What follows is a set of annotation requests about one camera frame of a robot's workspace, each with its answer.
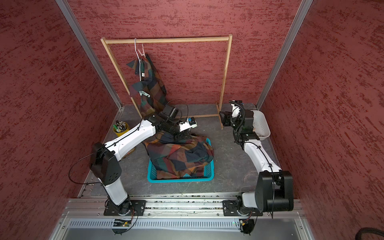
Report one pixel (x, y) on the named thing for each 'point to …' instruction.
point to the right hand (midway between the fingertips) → (221, 114)
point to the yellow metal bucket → (119, 134)
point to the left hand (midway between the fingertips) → (188, 136)
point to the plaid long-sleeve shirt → (175, 156)
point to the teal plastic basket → (208, 176)
